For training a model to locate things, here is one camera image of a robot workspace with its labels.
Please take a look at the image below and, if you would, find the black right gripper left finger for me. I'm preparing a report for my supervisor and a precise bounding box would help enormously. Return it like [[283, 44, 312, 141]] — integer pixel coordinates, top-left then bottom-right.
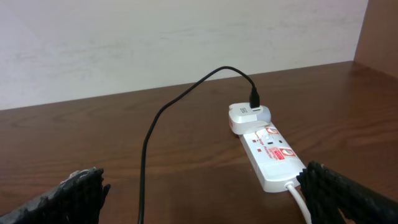
[[1, 167, 111, 224]]

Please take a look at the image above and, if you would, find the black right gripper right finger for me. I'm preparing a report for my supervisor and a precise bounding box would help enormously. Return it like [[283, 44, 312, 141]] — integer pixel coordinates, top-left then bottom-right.
[[297, 161, 397, 224]]

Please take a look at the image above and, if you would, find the black USB charging cable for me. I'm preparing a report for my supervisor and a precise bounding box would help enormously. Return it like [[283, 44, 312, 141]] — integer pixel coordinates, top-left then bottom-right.
[[137, 65, 261, 224]]

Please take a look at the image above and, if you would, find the white USB charger adapter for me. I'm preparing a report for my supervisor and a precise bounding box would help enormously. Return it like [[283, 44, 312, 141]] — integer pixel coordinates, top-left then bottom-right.
[[228, 103, 271, 135]]

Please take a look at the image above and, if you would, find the white power strip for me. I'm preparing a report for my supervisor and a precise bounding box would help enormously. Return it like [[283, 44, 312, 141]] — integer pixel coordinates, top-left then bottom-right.
[[239, 124, 305, 193]]

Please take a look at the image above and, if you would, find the white power strip cord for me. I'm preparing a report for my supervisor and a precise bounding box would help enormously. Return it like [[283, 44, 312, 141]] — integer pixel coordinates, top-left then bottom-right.
[[285, 183, 313, 224]]

